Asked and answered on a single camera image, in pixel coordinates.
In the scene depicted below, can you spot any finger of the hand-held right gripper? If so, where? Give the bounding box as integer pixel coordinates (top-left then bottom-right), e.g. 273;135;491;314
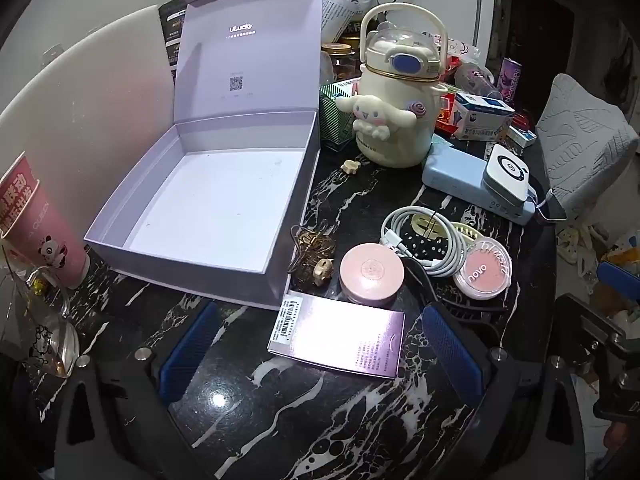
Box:
595;259;640;306
554;293;632;361

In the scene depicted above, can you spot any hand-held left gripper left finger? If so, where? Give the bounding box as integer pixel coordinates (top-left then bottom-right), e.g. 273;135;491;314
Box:
54;301;222;480

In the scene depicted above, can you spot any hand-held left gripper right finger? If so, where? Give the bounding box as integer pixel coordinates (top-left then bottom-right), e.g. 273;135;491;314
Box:
421;305;586;480

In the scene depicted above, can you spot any pink blush compact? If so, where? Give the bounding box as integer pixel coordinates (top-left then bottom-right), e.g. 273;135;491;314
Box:
452;238;512;297

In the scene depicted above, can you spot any white charging cable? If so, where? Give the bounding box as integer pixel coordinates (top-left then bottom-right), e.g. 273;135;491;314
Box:
381;205;476;277

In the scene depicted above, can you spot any black polka-dot hair bow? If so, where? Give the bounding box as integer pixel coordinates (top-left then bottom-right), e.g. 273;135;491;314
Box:
400;227;458;261

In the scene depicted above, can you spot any pink round compact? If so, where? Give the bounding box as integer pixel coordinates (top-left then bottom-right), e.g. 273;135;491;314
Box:
340;242;405;306

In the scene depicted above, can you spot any purple rectangular carton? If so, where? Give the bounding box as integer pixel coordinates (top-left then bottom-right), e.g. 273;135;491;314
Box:
267;294;405;380

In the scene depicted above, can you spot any pale yellow hair claw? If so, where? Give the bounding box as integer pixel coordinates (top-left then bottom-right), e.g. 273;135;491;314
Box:
409;212;488;241

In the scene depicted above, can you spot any lavender gift box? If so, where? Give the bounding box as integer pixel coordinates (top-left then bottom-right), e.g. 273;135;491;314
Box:
82;0;326;311

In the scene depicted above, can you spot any gold metal hair clip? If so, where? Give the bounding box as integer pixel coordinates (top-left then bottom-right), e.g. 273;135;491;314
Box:
290;220;336;291

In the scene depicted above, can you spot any clear glass cartoon mug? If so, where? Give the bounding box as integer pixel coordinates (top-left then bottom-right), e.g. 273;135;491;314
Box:
0;240;81;378

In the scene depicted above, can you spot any grey quilted cushion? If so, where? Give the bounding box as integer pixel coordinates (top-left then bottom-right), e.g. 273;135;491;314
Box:
535;73;640;211

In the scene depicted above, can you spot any white round-display power bank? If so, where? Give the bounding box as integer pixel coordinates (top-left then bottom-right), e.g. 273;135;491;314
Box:
482;144;531;206

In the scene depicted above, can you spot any cream bear charm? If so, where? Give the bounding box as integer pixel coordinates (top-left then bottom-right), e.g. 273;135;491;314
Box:
311;260;335;287

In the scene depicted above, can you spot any small white blue box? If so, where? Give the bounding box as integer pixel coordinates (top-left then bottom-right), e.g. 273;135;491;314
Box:
505;124;537;148

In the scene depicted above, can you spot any light blue power bank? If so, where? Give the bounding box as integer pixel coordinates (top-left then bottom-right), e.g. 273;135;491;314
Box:
421;147;538;226

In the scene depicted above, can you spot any pink paper cup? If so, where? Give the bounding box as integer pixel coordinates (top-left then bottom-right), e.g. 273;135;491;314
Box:
0;152;91;291

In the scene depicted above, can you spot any white blue medicine box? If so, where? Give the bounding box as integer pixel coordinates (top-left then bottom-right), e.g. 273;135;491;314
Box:
452;91;516;142

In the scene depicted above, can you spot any purple drink can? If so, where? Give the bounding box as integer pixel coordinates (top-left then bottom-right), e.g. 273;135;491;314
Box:
500;57;523;101

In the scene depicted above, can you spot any cream cartoon water bottle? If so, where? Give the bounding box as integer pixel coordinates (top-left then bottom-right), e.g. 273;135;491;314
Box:
334;3;450;169

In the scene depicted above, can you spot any red snack packet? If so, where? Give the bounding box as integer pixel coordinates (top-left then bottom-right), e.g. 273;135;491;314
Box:
435;85;461;131

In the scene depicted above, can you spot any clear printed plastic cup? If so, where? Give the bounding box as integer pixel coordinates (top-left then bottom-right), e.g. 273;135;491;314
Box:
452;60;503;101

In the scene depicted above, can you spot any green patterned box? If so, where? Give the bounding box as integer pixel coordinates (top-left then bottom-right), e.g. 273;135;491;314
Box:
318;80;366;152

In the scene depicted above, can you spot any white cutting board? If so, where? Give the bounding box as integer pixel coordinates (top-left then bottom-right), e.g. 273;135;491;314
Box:
0;4;188;241

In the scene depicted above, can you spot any white pink printed bag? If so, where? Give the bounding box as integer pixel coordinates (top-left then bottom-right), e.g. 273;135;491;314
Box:
447;35;476;58

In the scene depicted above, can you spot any glass jar gold lid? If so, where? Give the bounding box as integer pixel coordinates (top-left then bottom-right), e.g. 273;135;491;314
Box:
321;42;362;83

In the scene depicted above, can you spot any white refrigerator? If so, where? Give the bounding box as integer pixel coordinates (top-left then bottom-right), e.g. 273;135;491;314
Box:
355;0;496;56

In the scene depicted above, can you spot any black printed packet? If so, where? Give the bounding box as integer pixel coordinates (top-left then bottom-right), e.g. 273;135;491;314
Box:
159;0;188;68

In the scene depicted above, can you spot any printed paper leaflet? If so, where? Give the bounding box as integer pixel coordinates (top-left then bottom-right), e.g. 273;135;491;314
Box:
320;0;368;46

